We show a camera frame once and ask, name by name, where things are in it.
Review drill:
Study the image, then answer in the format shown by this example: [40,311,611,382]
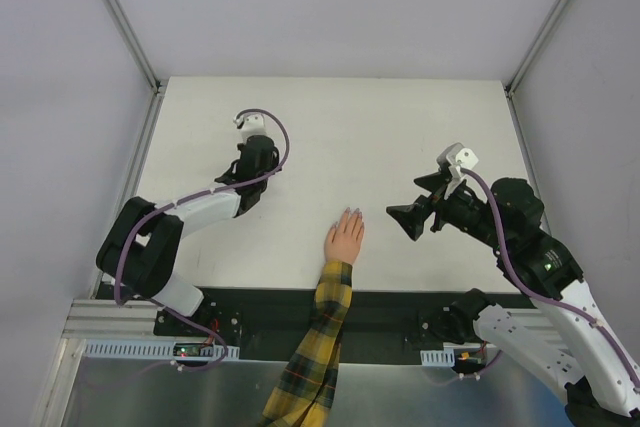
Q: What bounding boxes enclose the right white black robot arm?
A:
[386,171,639,426]

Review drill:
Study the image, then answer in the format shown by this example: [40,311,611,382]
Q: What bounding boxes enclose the yellow plaid sleeve forearm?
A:
[259,262,352,426]

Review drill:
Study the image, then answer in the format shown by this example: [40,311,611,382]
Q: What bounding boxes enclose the mannequin hand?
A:
[324,208,365,265]

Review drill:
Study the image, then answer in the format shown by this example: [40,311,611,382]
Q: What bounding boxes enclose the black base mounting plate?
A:
[94,282,531,363]

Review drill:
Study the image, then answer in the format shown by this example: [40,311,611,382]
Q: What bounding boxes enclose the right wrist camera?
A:
[436,142,479,179]

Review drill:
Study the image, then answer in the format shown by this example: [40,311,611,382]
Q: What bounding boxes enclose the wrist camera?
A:
[234,113,267,144]
[436,142,479,179]

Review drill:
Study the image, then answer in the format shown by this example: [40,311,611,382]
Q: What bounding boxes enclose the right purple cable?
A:
[462,167,640,393]

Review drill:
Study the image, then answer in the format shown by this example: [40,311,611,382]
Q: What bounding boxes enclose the right white cable duct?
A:
[420,348,456,368]

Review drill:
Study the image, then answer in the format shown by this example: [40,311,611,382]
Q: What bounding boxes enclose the white cable duct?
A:
[84,340,240,362]
[420,348,456,368]

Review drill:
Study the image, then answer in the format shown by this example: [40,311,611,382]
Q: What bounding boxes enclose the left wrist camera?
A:
[234,113,267,144]

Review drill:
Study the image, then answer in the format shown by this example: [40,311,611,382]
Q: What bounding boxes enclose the right aluminium frame post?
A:
[503,0,606,97]

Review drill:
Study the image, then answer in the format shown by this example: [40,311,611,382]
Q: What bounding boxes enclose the aluminium frame post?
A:
[75,0,167,94]
[503,0,606,97]

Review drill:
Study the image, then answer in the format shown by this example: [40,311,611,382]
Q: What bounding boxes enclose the left white cable duct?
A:
[84,340,240,362]

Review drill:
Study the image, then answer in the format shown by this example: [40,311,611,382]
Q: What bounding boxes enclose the left aluminium frame post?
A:
[75,0,167,94]

